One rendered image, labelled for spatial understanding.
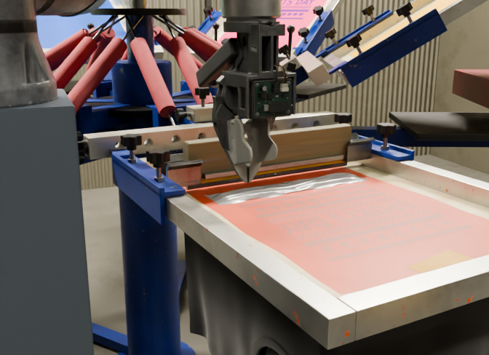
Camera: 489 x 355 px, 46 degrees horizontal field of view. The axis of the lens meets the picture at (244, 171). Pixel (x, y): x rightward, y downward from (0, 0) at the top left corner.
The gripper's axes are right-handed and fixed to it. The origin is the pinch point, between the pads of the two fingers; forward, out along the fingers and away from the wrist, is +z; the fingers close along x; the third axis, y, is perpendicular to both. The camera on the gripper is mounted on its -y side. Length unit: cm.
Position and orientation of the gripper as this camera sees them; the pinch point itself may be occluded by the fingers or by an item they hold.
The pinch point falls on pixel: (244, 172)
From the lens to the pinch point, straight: 79.8
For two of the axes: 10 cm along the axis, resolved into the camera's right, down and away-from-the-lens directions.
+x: 8.8, -1.3, 4.6
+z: 0.1, 9.7, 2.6
